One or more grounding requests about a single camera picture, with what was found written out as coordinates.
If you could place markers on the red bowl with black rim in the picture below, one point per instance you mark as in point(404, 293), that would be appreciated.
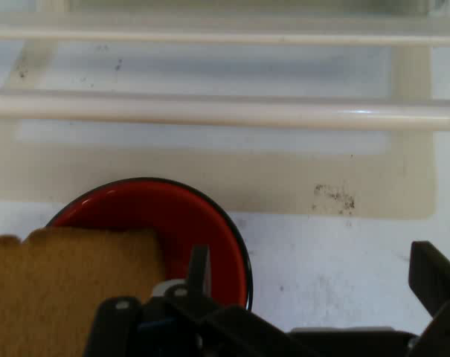
point(195, 230)

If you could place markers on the white dish drying rack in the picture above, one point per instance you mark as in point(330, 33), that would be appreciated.
point(224, 115)

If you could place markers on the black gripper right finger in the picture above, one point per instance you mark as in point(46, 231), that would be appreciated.
point(438, 294)

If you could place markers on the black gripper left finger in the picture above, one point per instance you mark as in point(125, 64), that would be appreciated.
point(198, 297)

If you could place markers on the brown toast slice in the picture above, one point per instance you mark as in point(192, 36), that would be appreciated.
point(61, 290)

